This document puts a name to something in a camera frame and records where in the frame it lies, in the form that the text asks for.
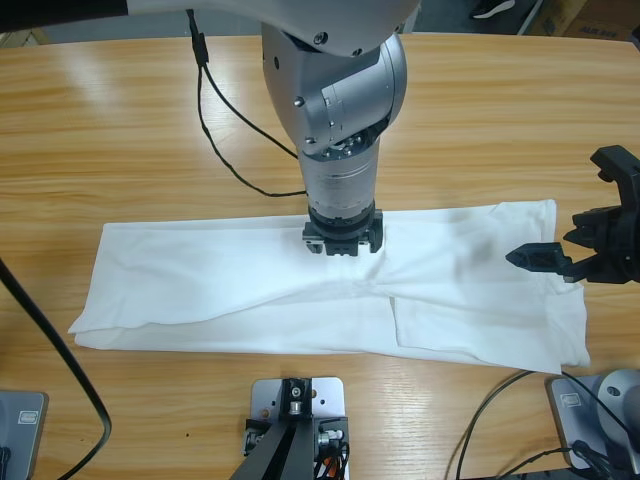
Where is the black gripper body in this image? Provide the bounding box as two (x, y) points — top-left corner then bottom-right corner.
(559, 198), (640, 286)
(302, 206), (386, 259)

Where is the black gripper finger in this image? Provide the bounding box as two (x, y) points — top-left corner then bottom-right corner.
(503, 241), (575, 276)
(561, 223), (597, 248)

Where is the white Unitree t-shirt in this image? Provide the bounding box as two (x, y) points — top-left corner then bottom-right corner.
(67, 198), (593, 375)

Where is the brown cardboard box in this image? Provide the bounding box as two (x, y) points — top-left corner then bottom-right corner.
(519, 0), (591, 37)

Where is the dark printed box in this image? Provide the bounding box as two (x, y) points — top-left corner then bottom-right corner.
(564, 0), (640, 42)

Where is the black shoe white sole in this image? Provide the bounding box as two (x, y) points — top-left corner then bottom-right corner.
(469, 0), (544, 20)

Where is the wooden pallet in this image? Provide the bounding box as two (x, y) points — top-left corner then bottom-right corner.
(0, 28), (51, 49)

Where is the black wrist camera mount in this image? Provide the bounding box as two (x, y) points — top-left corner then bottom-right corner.
(589, 144), (640, 204)

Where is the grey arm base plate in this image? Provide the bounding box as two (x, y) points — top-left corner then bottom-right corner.
(0, 389), (50, 479)
(546, 369), (640, 471)

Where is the white mount block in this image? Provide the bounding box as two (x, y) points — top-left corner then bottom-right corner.
(249, 377), (350, 451)

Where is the long black cable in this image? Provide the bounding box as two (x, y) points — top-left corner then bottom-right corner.
(452, 368), (632, 480)

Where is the black cable with plug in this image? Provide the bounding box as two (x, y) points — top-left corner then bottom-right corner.
(509, 439), (609, 480)

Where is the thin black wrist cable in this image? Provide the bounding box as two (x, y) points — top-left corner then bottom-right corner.
(185, 8), (309, 198)

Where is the black orange cable bundle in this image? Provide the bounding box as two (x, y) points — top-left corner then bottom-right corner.
(312, 442), (352, 480)

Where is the dark camera post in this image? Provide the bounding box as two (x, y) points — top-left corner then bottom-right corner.
(234, 377), (321, 480)

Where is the thick black cable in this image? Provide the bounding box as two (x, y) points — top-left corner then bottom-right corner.
(0, 257), (114, 480)

